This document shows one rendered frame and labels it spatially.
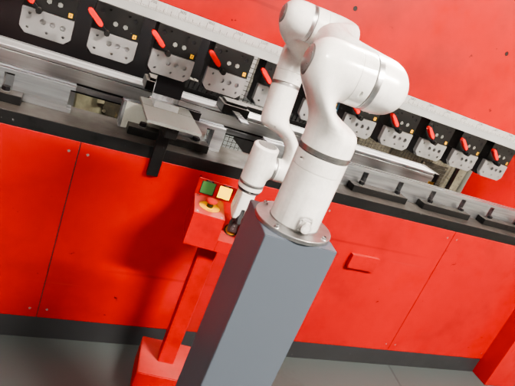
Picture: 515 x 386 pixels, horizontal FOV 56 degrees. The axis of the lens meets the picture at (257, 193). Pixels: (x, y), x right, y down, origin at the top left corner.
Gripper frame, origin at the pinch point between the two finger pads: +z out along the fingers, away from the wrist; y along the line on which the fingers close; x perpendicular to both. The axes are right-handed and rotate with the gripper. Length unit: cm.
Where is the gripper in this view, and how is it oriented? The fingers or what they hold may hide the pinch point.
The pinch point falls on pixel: (233, 226)
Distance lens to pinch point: 165.1
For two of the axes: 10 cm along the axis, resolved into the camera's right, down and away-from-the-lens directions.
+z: -3.6, 8.4, 4.1
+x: 9.3, 2.9, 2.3
